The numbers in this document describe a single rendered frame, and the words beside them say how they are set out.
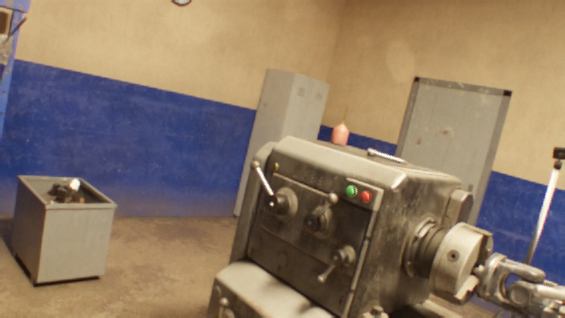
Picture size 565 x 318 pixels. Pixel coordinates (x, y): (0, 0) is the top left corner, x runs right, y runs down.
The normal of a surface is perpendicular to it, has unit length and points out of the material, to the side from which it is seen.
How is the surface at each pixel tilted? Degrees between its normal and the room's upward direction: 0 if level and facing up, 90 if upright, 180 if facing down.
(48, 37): 90
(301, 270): 90
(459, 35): 90
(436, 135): 90
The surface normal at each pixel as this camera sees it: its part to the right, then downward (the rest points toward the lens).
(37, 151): 0.66, 0.25
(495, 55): -0.71, -0.09
